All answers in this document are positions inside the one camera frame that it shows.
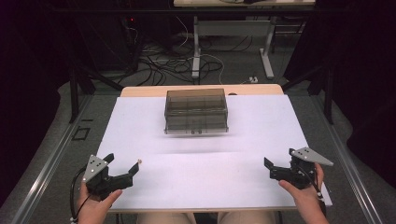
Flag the person's right hand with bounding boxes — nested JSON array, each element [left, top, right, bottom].
[[277, 162, 327, 217]]

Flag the translucent grey plastic drawer box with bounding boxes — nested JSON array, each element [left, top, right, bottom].
[[163, 88, 230, 135]]

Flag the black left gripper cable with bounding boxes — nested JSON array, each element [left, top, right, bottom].
[[69, 167, 92, 224]]

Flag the light wooden desk top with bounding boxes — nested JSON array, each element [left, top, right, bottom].
[[173, 0, 317, 8]]

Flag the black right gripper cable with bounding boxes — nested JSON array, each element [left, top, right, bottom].
[[298, 167, 323, 201]]

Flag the white metal desk frame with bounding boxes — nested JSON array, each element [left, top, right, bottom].
[[191, 15, 276, 80]]

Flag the dark curtain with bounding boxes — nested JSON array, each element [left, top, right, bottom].
[[0, 0, 78, 208], [283, 0, 396, 189]]

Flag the black metal stand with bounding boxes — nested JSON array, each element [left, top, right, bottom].
[[68, 66, 80, 124]]

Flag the grey metal floor rail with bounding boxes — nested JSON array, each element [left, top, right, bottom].
[[310, 92, 385, 224], [10, 94, 93, 224]]

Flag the tangle of floor cables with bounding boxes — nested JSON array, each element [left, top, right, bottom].
[[124, 15, 254, 87]]

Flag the white table cover board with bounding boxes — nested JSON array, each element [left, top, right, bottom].
[[96, 94, 333, 213]]

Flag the black computer tower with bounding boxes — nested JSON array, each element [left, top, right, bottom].
[[76, 13, 139, 72]]

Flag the person's left hand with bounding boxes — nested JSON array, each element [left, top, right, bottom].
[[77, 181, 123, 224]]

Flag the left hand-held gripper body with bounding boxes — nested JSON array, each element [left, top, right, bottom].
[[81, 154, 134, 201]]

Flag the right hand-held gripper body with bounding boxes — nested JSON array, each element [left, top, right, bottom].
[[269, 147, 334, 190]]

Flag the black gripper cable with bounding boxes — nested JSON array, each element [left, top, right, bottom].
[[298, 167, 323, 201], [69, 167, 92, 224]]

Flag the person's legs in beige trousers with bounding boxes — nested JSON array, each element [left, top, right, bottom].
[[135, 211, 278, 224]]

